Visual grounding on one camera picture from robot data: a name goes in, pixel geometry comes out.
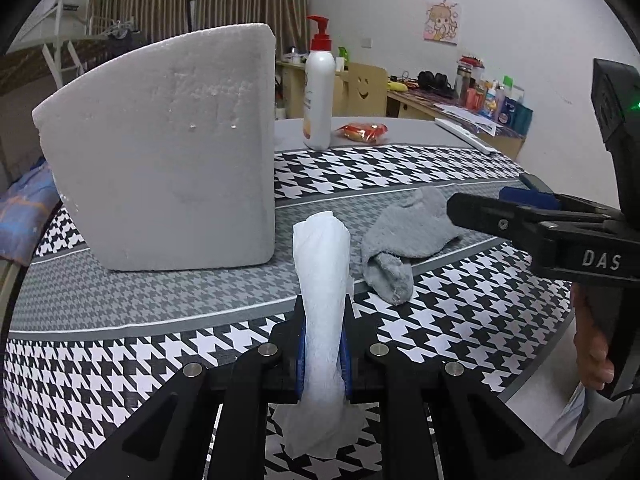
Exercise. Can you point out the white tissue cloth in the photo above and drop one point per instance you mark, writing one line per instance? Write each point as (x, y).
(323, 421)

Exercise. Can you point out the grey sock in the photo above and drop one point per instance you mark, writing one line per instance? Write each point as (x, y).
(404, 233)

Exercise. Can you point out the wooden smiley chair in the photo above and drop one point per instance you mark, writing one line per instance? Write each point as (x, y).
(367, 90)

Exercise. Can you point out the blue carton on desk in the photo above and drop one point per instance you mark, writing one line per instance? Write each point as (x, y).
(516, 116)

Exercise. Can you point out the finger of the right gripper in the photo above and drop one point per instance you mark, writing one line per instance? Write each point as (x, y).
(534, 193)

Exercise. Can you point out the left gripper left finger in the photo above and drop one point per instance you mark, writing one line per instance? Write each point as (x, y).
(207, 422)

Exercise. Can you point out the papers on desk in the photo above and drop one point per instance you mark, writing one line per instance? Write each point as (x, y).
(478, 121)

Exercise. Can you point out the white red pump bottle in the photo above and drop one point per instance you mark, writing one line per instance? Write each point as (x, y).
(319, 87)

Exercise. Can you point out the red snack packet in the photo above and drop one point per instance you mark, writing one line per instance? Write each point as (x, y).
(363, 132)

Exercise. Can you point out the green spray bottle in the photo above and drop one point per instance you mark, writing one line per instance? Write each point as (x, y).
(342, 59)

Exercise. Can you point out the pink cartoon poster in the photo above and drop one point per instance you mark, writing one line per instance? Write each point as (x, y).
(442, 22)

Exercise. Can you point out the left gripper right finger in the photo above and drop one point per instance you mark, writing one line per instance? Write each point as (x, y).
(437, 421)

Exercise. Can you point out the white foam box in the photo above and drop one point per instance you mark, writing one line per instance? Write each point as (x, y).
(164, 156)

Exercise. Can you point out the brown curtains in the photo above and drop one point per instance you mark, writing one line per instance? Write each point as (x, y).
(200, 5)

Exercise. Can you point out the blue plaid quilt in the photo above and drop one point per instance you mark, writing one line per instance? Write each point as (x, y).
(26, 207)

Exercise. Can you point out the wooden desk with drawers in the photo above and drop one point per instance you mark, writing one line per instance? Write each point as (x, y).
(293, 78)

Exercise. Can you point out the white metal bunk bed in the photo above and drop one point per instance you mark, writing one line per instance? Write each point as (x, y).
(62, 44)

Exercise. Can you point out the person's right hand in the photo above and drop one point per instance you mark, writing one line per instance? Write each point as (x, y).
(594, 368)

